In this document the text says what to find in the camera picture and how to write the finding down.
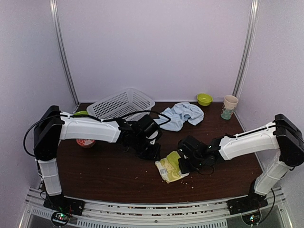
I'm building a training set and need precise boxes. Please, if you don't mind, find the light blue towel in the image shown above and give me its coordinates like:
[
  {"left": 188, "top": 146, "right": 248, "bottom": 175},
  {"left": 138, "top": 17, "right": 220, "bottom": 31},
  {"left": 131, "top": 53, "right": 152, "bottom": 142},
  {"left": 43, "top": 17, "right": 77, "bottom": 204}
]
[{"left": 154, "top": 102, "right": 204, "bottom": 132}]

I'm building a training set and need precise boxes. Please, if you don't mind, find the white perforated plastic basket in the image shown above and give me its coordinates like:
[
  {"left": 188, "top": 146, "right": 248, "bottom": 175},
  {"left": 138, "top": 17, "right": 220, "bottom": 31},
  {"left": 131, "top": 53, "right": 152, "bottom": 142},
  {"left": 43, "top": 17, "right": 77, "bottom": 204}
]
[{"left": 86, "top": 88, "right": 155, "bottom": 121}]

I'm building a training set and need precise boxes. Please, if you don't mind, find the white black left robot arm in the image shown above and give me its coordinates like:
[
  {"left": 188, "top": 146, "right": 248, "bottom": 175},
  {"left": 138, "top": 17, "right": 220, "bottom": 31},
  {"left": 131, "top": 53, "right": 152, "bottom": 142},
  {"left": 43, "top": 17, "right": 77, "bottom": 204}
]
[{"left": 34, "top": 105, "right": 162, "bottom": 215}]

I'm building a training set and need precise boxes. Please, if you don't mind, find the red patterned bowl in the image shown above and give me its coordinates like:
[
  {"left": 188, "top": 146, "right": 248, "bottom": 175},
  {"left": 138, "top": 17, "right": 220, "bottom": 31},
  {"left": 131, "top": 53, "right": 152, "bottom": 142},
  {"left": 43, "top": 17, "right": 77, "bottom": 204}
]
[{"left": 76, "top": 139, "right": 96, "bottom": 148}]

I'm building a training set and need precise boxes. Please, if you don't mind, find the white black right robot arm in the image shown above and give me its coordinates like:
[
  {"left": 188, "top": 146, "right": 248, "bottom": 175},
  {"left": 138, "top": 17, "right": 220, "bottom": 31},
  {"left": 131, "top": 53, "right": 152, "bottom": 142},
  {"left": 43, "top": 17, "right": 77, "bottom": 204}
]
[{"left": 178, "top": 114, "right": 304, "bottom": 214}]

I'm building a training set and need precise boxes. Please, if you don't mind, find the green patterned white towel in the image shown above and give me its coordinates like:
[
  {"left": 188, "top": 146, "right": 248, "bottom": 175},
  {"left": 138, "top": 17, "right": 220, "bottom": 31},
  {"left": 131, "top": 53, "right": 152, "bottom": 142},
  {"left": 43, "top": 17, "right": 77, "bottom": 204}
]
[{"left": 155, "top": 151, "right": 189, "bottom": 184}]

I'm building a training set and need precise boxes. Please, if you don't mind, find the circuit board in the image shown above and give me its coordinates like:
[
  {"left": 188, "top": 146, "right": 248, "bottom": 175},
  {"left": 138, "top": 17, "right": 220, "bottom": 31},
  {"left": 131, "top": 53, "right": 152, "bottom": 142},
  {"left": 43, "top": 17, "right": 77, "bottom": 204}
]
[
  {"left": 51, "top": 211, "right": 71, "bottom": 226},
  {"left": 242, "top": 213, "right": 261, "bottom": 226}
]

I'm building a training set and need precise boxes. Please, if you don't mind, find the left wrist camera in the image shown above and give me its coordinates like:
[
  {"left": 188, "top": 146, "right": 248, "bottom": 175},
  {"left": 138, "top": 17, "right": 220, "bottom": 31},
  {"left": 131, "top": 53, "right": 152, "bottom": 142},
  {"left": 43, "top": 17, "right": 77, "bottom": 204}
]
[{"left": 136, "top": 114, "right": 162, "bottom": 145}]

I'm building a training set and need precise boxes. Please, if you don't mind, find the left aluminium corner post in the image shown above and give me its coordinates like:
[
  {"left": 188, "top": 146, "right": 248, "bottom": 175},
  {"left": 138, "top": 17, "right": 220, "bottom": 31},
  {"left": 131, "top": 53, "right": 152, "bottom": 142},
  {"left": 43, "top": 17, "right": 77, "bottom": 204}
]
[{"left": 49, "top": 0, "right": 80, "bottom": 106}]

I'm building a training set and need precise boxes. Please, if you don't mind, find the left circuit board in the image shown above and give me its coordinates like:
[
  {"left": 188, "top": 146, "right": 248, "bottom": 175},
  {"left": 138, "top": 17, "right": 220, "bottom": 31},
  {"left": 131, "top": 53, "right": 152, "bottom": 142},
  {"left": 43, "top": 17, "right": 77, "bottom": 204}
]
[{"left": 51, "top": 211, "right": 71, "bottom": 226}]

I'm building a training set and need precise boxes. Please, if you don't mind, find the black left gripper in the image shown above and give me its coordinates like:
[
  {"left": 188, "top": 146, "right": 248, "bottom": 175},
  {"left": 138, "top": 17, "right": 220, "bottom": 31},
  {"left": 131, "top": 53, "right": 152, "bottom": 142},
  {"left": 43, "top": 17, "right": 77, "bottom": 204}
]
[{"left": 132, "top": 134, "right": 162, "bottom": 162}]

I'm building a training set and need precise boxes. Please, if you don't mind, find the small green bowl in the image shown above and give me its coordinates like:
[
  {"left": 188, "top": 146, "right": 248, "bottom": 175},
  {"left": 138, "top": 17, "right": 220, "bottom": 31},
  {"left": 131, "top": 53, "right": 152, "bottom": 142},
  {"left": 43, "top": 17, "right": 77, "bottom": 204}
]
[{"left": 197, "top": 93, "right": 213, "bottom": 106}]

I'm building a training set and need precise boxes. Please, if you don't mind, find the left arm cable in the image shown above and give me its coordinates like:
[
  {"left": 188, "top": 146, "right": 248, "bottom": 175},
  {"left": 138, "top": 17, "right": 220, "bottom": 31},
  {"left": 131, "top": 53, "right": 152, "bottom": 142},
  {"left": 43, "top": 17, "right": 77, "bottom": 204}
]
[{"left": 23, "top": 109, "right": 171, "bottom": 157}]

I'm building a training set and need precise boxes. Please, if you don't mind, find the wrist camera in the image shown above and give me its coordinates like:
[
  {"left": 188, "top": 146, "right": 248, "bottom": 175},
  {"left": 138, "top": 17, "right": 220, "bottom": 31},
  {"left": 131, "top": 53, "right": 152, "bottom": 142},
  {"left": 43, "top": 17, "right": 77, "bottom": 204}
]
[
  {"left": 136, "top": 114, "right": 162, "bottom": 145},
  {"left": 178, "top": 135, "right": 207, "bottom": 158}
]

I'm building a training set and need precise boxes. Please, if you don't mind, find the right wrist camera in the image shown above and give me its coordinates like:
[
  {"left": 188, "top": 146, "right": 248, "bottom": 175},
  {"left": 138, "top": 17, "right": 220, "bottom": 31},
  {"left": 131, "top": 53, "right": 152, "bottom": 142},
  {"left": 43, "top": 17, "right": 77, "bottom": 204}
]
[{"left": 178, "top": 135, "right": 207, "bottom": 158}]

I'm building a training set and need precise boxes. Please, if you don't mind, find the right aluminium corner post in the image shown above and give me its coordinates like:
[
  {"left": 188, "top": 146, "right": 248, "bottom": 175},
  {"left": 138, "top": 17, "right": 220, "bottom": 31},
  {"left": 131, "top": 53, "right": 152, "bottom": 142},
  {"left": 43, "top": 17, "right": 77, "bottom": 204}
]
[{"left": 233, "top": 0, "right": 259, "bottom": 99}]

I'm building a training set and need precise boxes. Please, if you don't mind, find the right circuit board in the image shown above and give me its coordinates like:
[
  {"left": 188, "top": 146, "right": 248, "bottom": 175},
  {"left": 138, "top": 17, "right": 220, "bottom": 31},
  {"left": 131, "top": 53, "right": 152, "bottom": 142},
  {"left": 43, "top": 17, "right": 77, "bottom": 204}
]
[{"left": 242, "top": 213, "right": 261, "bottom": 226}]

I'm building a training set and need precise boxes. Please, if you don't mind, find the aluminium corner post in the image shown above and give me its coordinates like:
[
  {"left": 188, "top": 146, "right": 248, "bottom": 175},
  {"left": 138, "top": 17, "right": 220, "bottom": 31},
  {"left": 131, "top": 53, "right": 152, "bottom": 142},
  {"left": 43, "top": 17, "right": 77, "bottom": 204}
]
[
  {"left": 49, "top": 0, "right": 80, "bottom": 106},
  {"left": 233, "top": 0, "right": 259, "bottom": 99}
]

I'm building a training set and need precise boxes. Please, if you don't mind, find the floral ceramic cup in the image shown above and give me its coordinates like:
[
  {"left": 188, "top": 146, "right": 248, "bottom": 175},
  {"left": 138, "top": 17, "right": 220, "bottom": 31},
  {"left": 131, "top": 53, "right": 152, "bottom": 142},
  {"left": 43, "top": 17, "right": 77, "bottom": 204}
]
[{"left": 220, "top": 95, "right": 238, "bottom": 120}]

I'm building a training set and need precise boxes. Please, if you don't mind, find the green plate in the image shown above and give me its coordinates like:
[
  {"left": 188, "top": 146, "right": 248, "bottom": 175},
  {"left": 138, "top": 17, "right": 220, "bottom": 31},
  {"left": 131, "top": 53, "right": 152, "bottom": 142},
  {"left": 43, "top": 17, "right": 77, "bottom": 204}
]
[{"left": 74, "top": 111, "right": 88, "bottom": 115}]

